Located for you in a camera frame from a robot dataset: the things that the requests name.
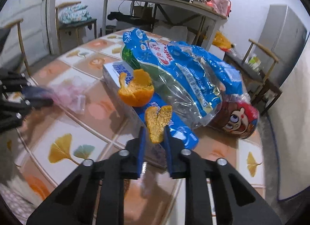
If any pink clear plastic wrapper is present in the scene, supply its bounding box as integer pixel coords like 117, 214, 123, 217
50, 76, 92, 115

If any pink plastic bags pile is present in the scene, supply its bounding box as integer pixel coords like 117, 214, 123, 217
191, 0, 232, 18

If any large orange peel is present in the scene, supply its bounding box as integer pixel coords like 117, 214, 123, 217
118, 69, 154, 107

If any floral folded cushion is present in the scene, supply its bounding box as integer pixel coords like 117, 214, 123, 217
58, 3, 92, 24

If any blue plastic snack bag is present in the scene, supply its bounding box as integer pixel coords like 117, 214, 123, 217
122, 28, 250, 129

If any small orange peel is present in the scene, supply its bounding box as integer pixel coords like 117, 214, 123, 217
145, 105, 173, 144

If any wooden armchair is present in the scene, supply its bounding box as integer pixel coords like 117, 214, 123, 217
224, 38, 283, 115

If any red cartoon snack bag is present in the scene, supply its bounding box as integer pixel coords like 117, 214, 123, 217
209, 95, 260, 139

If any orange plastic bag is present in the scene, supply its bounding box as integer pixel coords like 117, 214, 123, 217
212, 31, 234, 52

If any wooden side table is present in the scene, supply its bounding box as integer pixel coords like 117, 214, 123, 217
102, 0, 227, 50

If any wooden chair with cushion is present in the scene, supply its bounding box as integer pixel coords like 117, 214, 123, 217
55, 1, 98, 53

